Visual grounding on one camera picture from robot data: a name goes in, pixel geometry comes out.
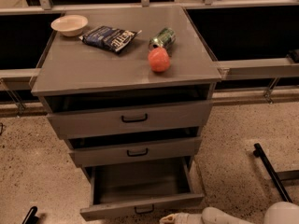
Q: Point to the green soda can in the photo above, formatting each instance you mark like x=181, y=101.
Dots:
x=164, y=39

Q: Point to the black metal base leg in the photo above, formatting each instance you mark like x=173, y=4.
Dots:
x=276, y=177

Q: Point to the blue chip bag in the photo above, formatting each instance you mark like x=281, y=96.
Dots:
x=108, y=38

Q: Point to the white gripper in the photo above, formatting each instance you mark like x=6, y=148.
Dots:
x=218, y=216

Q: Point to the black object bottom left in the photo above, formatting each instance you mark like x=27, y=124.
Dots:
x=31, y=217

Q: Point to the grey bottom drawer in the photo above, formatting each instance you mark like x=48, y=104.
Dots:
x=139, y=188

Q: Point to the grey middle drawer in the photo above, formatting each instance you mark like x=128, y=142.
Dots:
x=132, y=147

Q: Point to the grey drawer cabinet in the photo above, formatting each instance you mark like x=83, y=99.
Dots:
x=75, y=76

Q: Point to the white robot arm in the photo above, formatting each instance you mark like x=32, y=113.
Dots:
x=277, y=213

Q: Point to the grey drawer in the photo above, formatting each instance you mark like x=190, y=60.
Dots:
x=146, y=114
x=139, y=188
x=132, y=147

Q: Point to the white bowl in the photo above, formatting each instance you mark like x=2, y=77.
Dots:
x=69, y=25

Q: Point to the red apple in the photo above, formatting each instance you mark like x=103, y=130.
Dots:
x=159, y=60

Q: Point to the grey top drawer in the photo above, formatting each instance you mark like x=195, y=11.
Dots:
x=146, y=114

